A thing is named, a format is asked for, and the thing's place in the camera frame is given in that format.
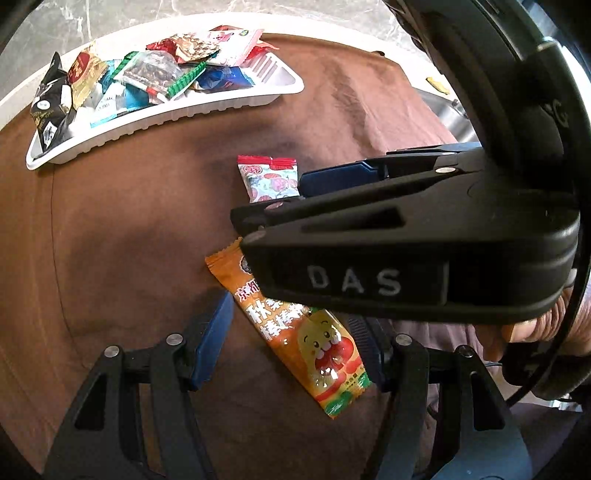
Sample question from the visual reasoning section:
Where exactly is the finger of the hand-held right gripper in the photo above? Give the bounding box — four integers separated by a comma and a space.
230, 158, 486, 241
299, 142, 486, 198

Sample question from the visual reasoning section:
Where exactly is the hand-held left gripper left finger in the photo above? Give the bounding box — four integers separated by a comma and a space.
44, 291, 235, 480

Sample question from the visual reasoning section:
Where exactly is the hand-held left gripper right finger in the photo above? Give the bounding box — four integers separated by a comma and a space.
348, 318, 528, 480

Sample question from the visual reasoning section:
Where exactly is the small red white snack packet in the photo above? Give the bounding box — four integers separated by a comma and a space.
237, 155, 301, 204

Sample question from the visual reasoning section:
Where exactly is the orange snack stick packet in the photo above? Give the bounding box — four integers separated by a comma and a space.
205, 237, 372, 420

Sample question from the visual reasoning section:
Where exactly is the white plastic tray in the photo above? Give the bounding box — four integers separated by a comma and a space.
25, 51, 305, 171

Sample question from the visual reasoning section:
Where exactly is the pink white snack packet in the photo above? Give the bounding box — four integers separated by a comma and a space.
208, 25, 265, 68

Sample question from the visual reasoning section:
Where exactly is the red patterned snack packet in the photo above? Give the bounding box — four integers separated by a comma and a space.
147, 34, 222, 63

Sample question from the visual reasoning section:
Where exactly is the green edged clear snack packet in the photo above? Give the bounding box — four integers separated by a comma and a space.
113, 48, 206, 100

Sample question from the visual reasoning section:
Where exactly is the light blue snack bag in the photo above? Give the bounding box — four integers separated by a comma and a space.
90, 60, 160, 127

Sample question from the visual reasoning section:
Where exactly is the gold red snack packet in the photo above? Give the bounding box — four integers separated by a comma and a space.
67, 41, 109, 109

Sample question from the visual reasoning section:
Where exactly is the black snack bag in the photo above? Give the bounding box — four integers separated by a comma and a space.
30, 52, 77, 155

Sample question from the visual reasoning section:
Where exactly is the person's right hand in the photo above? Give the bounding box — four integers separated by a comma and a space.
480, 290, 591, 364

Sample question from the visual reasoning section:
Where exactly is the steel sink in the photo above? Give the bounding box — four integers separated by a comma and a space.
416, 88, 481, 144

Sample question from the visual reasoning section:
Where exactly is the dark blue snack packet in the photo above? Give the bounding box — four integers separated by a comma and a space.
189, 65, 256, 92

